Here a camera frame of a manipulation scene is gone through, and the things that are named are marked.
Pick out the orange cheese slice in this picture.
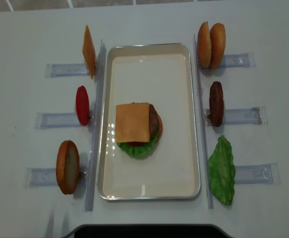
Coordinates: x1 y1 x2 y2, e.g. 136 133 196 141
115 103 150 143
82 25 96 79

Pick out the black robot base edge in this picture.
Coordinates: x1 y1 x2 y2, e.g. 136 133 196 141
74 225 228 238

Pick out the clear holder under tomato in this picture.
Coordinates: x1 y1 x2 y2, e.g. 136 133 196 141
34 113 82 129

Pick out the standing red tomato slice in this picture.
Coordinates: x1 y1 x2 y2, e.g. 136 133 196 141
75 86 90 126

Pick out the clear holder under cheese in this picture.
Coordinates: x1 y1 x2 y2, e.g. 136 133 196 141
45 63 90 78

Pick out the green lettuce leaf on tray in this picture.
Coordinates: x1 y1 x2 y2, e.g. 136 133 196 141
116 101 159 160

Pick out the red tomato slice on tray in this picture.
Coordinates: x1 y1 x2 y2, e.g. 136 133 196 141
127 142 145 146

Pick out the standing orange cheese slice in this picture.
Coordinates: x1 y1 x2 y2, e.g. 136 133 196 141
82 25 96 79

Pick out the brown meat patty on tray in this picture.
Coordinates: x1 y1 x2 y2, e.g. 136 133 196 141
149 104 159 139

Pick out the standing green lettuce leaf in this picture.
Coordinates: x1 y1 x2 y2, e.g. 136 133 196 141
208 135 236 206

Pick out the standing brown meat patty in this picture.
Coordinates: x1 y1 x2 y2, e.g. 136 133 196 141
209 81 224 127

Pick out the clear holder under lettuce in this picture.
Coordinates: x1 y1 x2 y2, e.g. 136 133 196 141
235 163 280 184

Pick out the clear holder under left bun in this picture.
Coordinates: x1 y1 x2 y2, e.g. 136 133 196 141
24 167 88 187

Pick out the standing bun slice front left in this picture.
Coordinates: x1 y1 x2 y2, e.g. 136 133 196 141
56 140 79 194

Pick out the bottom bun slice on tray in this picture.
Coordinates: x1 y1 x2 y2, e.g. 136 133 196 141
157 113 163 141

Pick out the white rectangular serving tray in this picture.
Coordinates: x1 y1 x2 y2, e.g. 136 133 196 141
97 43 200 201

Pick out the clear holder under patty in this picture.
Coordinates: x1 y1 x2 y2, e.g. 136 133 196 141
203 106 268 125

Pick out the sesame bun top outer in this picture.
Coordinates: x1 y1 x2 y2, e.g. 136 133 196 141
197 21 212 68

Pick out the sesame bun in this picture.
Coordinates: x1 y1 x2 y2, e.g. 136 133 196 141
197 21 212 68
210 23 226 69

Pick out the sesame bun top inner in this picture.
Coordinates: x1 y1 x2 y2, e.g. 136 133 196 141
210 23 226 69

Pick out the clear holder under buns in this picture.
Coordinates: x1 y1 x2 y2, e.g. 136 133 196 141
198 51 256 69

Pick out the clear left rail strip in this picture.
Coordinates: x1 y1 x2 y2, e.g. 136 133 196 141
85 40 107 212

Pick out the clear rail strip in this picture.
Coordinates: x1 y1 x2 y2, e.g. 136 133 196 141
85 40 107 212
194 34 214 209

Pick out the clear right rail strip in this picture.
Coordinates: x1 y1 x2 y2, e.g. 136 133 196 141
194 34 214 209

